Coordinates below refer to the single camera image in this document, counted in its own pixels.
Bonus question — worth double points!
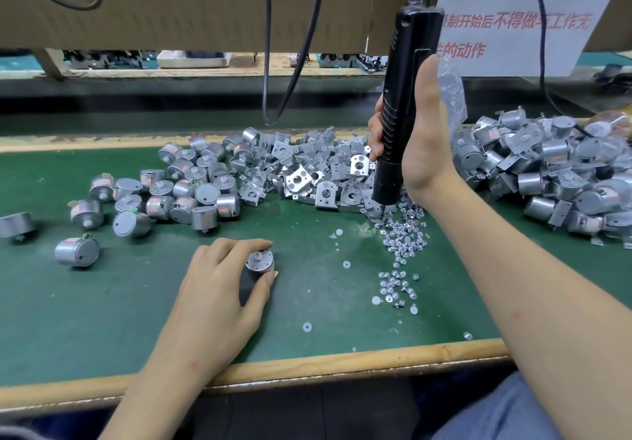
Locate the person's right hand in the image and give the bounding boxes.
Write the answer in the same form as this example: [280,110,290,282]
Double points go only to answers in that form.
[367,54,460,209]

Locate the person's left hand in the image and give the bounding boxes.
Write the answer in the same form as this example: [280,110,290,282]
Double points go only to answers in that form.
[148,237,280,387]

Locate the silver round motor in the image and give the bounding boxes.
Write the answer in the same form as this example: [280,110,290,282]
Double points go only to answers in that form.
[244,249,278,280]

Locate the black electric screwdriver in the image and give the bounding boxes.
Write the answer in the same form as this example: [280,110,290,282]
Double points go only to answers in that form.
[370,0,446,207]

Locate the pile of assembled motors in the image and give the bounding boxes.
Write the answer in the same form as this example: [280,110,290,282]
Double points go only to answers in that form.
[452,106,632,248]

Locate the pile of silver motors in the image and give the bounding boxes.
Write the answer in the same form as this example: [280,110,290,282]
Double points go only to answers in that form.
[0,137,243,268]

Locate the pile of metal brackets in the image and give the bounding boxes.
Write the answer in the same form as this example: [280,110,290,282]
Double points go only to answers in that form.
[188,125,381,214]

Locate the person's right forearm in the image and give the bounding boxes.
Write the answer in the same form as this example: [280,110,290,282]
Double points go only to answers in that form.
[419,173,632,440]

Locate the person's left forearm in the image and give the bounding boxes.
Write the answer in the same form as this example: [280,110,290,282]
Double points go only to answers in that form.
[99,360,213,440]

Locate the small clear plastic bag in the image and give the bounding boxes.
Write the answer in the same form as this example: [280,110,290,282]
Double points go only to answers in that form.
[437,54,468,144]

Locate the scatter of small silver screws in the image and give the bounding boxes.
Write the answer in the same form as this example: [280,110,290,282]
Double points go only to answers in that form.
[301,198,475,342]

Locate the green bench mat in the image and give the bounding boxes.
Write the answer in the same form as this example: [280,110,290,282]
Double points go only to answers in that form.
[0,139,632,389]

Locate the white paper sign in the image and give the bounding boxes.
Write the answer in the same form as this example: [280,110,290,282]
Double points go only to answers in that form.
[434,0,632,79]

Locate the grey blue trousers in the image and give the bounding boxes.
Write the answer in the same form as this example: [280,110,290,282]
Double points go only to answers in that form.
[429,370,564,440]

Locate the brown back panel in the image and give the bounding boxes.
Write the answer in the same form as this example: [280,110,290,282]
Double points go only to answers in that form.
[0,0,450,56]

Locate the black hanging cable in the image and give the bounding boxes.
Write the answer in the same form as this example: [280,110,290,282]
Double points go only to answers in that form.
[267,0,329,127]
[259,0,274,125]

